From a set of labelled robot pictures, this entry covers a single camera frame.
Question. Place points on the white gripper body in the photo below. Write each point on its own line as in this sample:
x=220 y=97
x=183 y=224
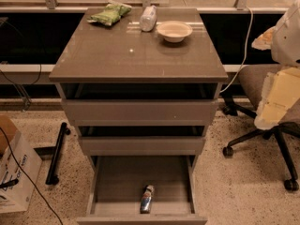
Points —
x=288 y=39

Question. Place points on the grey open bottom drawer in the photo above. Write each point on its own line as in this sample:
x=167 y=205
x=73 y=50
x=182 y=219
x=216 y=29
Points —
x=119 y=183

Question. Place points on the grey middle drawer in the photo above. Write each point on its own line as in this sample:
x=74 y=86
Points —
x=141 y=146

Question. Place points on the grey top drawer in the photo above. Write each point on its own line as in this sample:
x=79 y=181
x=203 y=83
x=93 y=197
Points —
x=139 y=113

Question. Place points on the white bowl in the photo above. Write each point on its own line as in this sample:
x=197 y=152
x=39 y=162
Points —
x=174 y=31

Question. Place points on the black metal bar stand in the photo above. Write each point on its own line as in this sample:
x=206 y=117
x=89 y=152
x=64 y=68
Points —
x=52 y=177

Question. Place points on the clear plastic water bottle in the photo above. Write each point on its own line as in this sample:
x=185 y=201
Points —
x=148 y=18

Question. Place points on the grey drawer cabinet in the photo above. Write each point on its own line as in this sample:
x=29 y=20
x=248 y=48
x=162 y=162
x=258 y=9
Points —
x=124 y=63

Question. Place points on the green snack bag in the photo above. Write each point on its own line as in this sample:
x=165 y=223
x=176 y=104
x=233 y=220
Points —
x=111 y=14

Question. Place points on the brown office chair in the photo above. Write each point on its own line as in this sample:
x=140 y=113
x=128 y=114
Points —
x=251 y=79

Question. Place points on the white cardboard box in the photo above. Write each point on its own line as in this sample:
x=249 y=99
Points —
x=19 y=168

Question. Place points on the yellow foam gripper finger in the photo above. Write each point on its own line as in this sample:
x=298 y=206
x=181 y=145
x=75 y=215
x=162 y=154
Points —
x=264 y=40
x=280 y=91

